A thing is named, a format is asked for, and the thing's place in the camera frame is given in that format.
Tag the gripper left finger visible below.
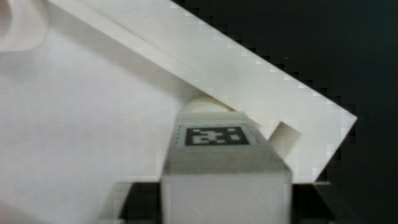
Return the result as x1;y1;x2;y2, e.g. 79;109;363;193
120;182;164;224

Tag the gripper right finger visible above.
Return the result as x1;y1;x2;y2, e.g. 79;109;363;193
292;182;350;224

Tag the white table leg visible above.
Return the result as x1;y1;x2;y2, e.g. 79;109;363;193
160;97;292;224

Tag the white square table top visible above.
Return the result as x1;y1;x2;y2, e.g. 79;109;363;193
0;0;356;224

